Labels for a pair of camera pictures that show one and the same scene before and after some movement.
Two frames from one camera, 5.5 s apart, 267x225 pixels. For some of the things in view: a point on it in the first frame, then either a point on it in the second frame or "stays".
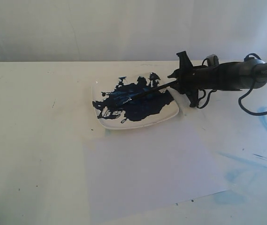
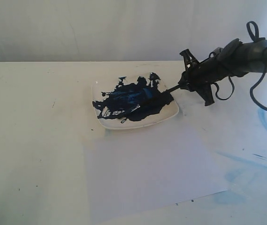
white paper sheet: (137, 170) stays
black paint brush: (150, 92) to (151, 101)
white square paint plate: (124, 101) stays
